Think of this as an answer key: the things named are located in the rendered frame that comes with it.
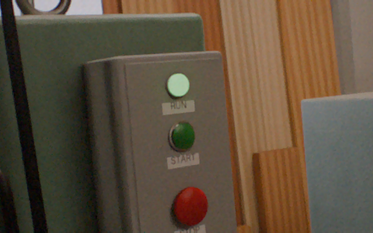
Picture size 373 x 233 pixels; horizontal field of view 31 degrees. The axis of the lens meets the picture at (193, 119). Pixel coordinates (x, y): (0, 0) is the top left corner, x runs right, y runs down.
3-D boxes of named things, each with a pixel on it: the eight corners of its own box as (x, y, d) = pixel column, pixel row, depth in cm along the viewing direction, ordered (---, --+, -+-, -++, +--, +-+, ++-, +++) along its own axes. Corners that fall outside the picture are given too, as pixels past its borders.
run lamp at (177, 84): (167, 98, 51) (164, 73, 51) (188, 97, 52) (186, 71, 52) (171, 98, 51) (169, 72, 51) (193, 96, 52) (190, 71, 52)
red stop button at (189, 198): (173, 228, 51) (169, 190, 51) (204, 220, 53) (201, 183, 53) (180, 229, 51) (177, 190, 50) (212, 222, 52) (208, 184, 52)
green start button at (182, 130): (169, 153, 51) (166, 122, 51) (195, 149, 53) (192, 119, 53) (174, 153, 51) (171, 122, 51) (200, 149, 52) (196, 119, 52)
